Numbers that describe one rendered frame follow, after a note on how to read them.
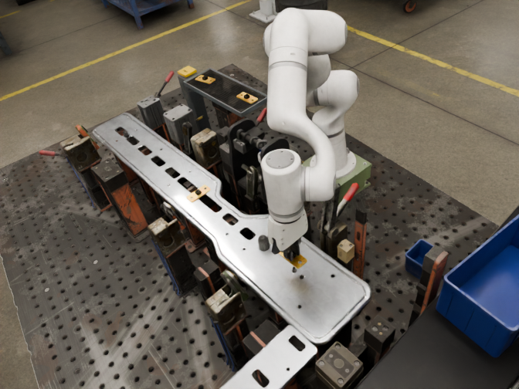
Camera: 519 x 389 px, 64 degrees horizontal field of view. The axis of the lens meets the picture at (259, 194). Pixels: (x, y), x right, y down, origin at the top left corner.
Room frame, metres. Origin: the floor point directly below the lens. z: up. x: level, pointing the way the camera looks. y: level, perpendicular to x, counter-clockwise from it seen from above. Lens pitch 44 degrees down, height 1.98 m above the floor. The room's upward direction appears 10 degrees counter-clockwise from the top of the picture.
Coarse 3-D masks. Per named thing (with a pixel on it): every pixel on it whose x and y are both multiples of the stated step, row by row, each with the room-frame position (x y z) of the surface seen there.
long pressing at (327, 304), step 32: (96, 128) 1.60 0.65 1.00; (128, 128) 1.55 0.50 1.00; (128, 160) 1.33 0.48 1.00; (192, 160) 1.25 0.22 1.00; (160, 192) 1.11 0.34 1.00; (192, 224) 0.93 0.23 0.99; (224, 224) 0.90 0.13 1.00; (256, 224) 0.88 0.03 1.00; (224, 256) 0.77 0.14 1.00; (256, 256) 0.75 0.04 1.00; (320, 256) 0.71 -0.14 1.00; (256, 288) 0.65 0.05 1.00; (288, 288) 0.63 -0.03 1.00; (320, 288) 0.61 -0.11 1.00; (352, 288) 0.59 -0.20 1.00; (288, 320) 0.54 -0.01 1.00; (320, 320) 0.52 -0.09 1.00
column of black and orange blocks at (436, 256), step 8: (432, 248) 0.53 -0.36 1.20; (440, 248) 0.53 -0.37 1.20; (432, 256) 0.51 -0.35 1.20; (440, 256) 0.51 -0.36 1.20; (424, 264) 0.52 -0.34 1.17; (432, 264) 0.50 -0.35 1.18; (440, 264) 0.50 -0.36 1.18; (424, 272) 0.52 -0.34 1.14; (432, 272) 0.50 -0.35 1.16; (440, 272) 0.51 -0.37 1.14; (424, 280) 0.51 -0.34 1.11; (432, 280) 0.50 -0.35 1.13; (440, 280) 0.52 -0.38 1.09; (416, 288) 0.52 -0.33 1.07; (424, 288) 0.51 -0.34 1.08; (432, 288) 0.50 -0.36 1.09; (416, 296) 0.52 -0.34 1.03; (424, 296) 0.50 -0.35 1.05; (432, 296) 0.51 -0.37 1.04; (416, 304) 0.52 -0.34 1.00; (424, 304) 0.50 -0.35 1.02; (416, 312) 0.51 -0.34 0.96
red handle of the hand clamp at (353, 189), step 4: (352, 184) 0.83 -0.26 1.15; (356, 184) 0.82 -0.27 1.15; (352, 188) 0.81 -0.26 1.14; (356, 188) 0.81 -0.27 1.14; (348, 192) 0.81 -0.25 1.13; (352, 192) 0.81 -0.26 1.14; (344, 196) 0.81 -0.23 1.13; (348, 196) 0.80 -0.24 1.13; (352, 196) 0.80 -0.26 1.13; (344, 200) 0.80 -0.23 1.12; (348, 200) 0.79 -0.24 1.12; (340, 204) 0.80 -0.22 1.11; (344, 204) 0.79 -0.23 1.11; (340, 208) 0.78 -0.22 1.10; (340, 212) 0.78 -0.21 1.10; (336, 220) 0.77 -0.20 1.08; (328, 224) 0.76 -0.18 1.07; (324, 228) 0.76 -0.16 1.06
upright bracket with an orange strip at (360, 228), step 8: (360, 208) 0.69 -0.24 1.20; (360, 216) 0.68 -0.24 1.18; (360, 224) 0.68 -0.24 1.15; (360, 232) 0.68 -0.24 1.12; (360, 240) 0.67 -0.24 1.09; (360, 248) 0.67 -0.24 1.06; (360, 256) 0.67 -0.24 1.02; (360, 264) 0.67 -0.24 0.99; (360, 272) 0.67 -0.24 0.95; (360, 312) 0.67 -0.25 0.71
